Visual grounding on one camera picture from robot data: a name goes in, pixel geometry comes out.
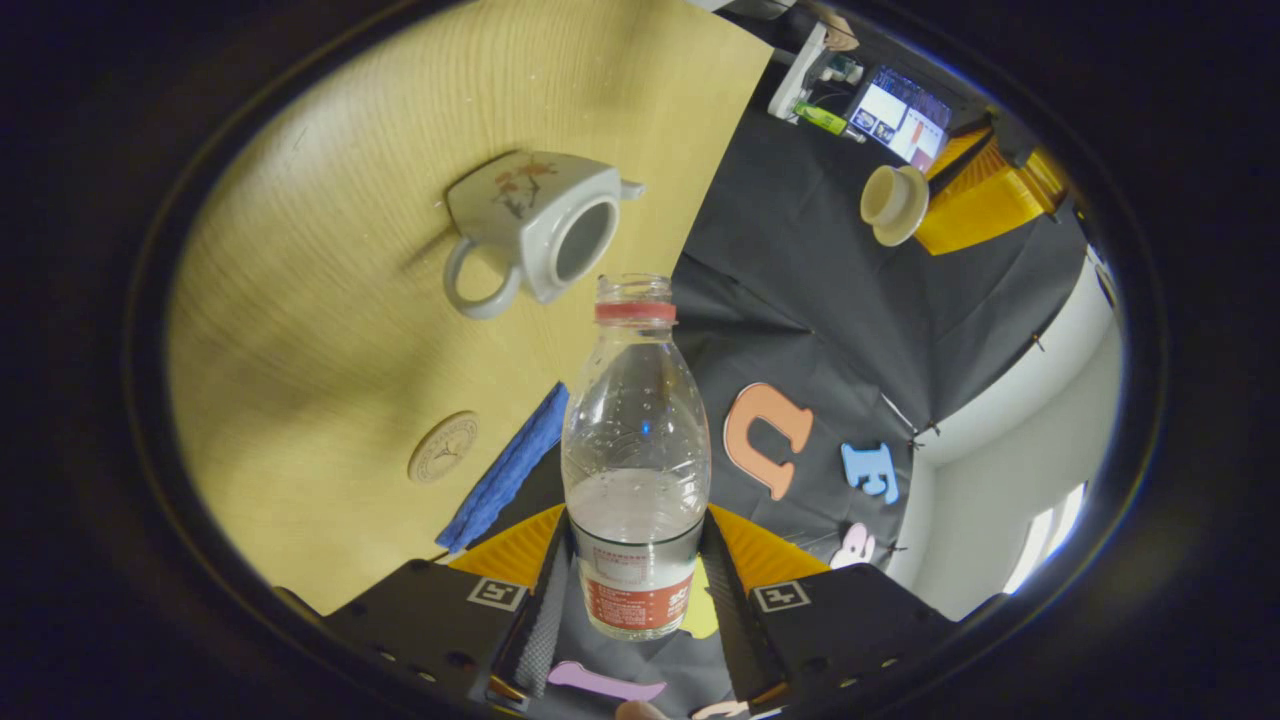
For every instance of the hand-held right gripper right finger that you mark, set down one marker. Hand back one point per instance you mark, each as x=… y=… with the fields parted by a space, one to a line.
x=740 y=630

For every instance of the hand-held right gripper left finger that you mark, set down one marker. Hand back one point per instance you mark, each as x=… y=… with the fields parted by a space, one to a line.
x=540 y=630

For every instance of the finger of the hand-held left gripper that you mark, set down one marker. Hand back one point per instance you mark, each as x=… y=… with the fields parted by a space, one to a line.
x=1010 y=135
x=990 y=210

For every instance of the clear plastic water bottle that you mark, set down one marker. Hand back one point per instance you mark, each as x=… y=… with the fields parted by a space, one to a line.
x=635 y=450

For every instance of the round brown coaster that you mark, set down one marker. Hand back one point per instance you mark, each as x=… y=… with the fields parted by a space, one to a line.
x=443 y=448

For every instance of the white flower print teacup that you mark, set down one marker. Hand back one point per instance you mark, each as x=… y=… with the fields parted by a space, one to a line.
x=520 y=215

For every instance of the green drink bottle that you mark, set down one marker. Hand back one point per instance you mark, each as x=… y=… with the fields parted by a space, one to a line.
x=820 y=117

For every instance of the computer monitor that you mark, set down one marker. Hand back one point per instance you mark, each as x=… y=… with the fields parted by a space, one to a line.
x=900 y=118

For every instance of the blue towel cloth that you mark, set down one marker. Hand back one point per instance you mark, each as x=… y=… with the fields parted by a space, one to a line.
x=505 y=470

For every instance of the white side table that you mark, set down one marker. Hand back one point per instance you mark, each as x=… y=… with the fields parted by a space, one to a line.
x=800 y=70

